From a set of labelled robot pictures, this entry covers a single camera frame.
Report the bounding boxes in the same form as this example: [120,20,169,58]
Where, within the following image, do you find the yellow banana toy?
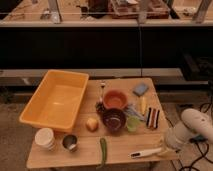
[140,97,147,115]

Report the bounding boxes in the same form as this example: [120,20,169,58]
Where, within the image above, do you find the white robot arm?
[164,108,213,150]

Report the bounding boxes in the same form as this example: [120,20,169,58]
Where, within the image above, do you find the striped black orange block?
[146,108,160,129]

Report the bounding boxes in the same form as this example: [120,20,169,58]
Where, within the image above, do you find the white paper cup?
[34,128,55,149]

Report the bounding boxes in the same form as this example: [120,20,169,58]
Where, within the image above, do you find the yellow plastic tub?
[19,70,89,133]

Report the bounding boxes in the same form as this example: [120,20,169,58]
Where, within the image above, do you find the dark brown bowl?
[102,108,126,133]

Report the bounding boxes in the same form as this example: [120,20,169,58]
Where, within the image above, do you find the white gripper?
[164,122,194,150]

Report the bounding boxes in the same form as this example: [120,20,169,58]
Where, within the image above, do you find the yellow round fruit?
[86,118,98,132]

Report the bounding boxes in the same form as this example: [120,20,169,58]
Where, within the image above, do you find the orange ceramic bowl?
[103,90,128,109]

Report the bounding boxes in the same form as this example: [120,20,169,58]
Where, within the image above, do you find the wooden table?
[27,78,178,169]

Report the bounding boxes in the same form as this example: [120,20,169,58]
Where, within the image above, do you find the green plastic cup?
[126,116,141,132]

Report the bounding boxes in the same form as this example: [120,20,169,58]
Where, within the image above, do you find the light blue utensil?
[124,104,145,121]

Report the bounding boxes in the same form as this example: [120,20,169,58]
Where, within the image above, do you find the metal fork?
[99,81,106,103]

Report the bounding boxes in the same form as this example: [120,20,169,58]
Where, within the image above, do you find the white handled brush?
[129,138,175,159]

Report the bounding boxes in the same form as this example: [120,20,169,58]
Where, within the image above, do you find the green chili pepper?
[96,138,107,169]

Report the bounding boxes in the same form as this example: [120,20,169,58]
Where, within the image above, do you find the blue sponge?
[133,83,148,97]

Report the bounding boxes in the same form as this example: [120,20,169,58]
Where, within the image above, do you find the small metal cup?
[62,134,78,152]

